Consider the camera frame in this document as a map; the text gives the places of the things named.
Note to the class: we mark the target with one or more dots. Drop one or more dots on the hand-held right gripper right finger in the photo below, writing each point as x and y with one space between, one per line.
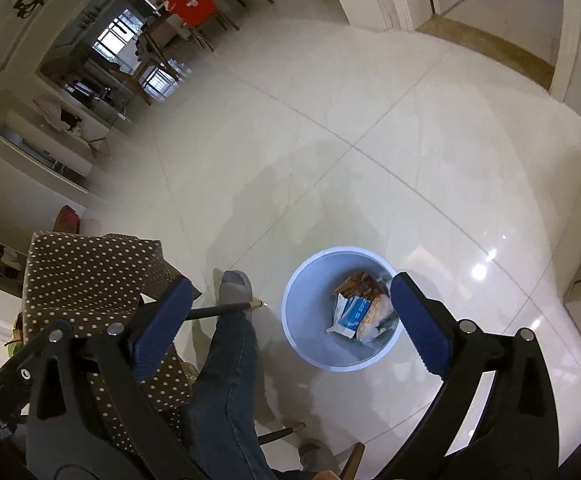
423 330

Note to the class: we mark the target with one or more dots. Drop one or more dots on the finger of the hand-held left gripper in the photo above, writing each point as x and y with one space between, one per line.
18 376

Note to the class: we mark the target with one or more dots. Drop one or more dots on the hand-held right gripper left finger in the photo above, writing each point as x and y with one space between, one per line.
163 330

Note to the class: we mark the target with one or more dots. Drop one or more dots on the yellow white snack bag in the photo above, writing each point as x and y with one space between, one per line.
378 312

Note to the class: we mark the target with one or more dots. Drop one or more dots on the blue white medicine box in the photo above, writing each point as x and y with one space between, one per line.
351 312

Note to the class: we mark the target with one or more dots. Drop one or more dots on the orange packet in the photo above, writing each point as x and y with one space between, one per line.
358 284

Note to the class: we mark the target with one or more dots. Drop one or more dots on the light blue waste bin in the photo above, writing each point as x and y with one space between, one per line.
310 340

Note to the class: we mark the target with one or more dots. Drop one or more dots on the person's right hand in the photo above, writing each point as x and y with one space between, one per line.
328 475

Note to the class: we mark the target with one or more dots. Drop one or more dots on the black table leg gold tip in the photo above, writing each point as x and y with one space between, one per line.
205 312
280 433

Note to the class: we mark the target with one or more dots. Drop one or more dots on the person's leg in jeans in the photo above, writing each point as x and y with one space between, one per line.
225 385

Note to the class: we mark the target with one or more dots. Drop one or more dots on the person's grey socked foot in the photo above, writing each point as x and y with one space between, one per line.
235 287
315 452

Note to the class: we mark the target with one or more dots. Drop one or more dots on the round table brown dotted cloth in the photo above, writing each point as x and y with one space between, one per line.
85 280

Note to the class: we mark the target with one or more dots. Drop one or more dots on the brown ottoman bench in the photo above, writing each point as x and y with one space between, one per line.
68 220

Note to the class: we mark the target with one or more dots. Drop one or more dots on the wooden chair leg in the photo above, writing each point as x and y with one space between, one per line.
353 460

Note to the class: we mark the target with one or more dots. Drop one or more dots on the coat stand with white garment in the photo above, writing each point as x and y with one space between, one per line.
53 112

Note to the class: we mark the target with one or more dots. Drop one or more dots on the wooden dining table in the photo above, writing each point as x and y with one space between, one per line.
156 22

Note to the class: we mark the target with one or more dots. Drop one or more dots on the red garment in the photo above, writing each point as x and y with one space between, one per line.
190 2

